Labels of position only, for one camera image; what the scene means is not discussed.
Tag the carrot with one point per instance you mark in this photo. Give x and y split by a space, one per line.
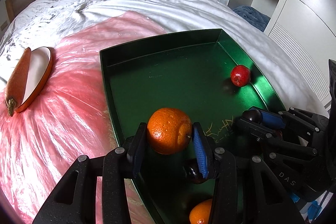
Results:
17 79

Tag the orange-rimmed white plate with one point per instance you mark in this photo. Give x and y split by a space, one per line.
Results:
36 71

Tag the blue blanket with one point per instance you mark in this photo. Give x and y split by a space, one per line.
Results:
252 16

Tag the orange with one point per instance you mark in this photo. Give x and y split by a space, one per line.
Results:
168 132
200 213

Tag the pink plastic sheet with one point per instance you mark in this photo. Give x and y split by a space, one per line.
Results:
65 108

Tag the green tray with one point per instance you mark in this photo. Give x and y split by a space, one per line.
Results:
170 77

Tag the small red apple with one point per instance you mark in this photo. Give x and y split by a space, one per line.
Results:
240 75

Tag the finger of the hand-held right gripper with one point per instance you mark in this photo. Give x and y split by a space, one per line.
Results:
273 120
252 129

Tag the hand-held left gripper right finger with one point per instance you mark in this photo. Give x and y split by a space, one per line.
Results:
199 153

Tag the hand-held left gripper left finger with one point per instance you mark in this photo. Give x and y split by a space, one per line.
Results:
137 158

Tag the dark red plum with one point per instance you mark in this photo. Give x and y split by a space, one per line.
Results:
191 174

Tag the wall socket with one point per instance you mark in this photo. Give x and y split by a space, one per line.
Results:
2 26

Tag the person's right hand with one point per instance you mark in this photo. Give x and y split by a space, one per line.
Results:
315 211

